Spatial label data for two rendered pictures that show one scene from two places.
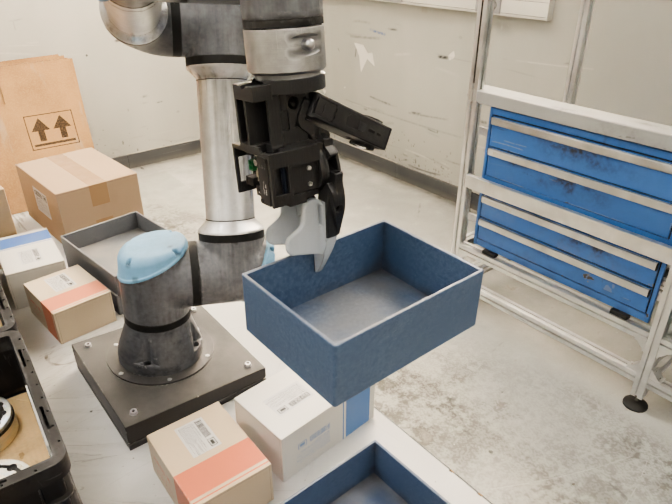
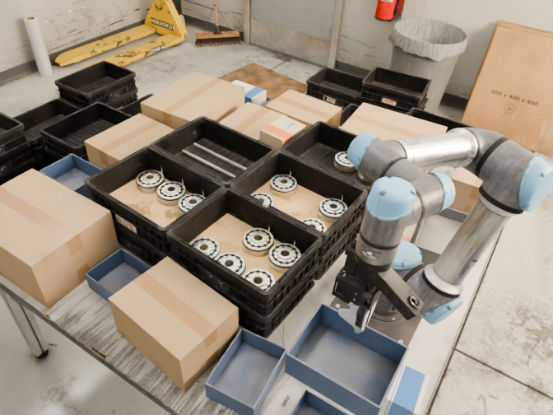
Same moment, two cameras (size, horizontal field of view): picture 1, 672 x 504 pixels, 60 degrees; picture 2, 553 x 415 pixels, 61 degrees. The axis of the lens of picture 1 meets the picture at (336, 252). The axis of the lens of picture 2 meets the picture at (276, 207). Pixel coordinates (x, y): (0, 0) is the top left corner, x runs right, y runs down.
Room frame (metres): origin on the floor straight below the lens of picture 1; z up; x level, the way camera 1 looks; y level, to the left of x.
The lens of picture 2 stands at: (0.17, -0.46, 1.95)
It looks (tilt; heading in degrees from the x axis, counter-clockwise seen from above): 41 degrees down; 69
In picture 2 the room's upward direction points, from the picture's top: 4 degrees clockwise
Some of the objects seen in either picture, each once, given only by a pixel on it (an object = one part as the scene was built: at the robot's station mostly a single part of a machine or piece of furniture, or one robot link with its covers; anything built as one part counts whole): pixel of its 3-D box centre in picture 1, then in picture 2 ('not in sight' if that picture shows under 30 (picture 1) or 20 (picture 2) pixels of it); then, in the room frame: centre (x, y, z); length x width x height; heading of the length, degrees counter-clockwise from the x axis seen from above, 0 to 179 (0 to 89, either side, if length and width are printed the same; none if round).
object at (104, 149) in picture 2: not in sight; (133, 151); (0.17, 1.31, 0.78); 0.30 x 0.22 x 0.16; 36
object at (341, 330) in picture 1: (362, 300); (346, 360); (0.51, -0.03, 1.10); 0.20 x 0.15 x 0.07; 130
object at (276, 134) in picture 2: not in sight; (282, 135); (0.78, 1.12, 0.89); 0.16 x 0.12 x 0.07; 34
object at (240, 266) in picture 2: not in sight; (229, 264); (0.40, 0.50, 0.86); 0.10 x 0.10 x 0.01
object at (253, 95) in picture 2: not in sight; (244, 96); (0.79, 1.74, 0.75); 0.20 x 0.12 x 0.09; 128
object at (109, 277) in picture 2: not in sight; (125, 281); (0.08, 0.63, 0.73); 0.20 x 0.15 x 0.07; 126
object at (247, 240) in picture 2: not in sight; (257, 239); (0.51, 0.58, 0.86); 0.10 x 0.10 x 0.01
